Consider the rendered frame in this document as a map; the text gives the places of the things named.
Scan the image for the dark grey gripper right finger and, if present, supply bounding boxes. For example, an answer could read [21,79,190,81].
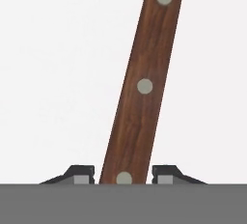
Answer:
[151,164,207,185]

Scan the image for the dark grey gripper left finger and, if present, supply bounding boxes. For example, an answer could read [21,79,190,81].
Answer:
[40,164,96,185]

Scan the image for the wooden handled spatula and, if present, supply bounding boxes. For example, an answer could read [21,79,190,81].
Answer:
[98,0,198,185]

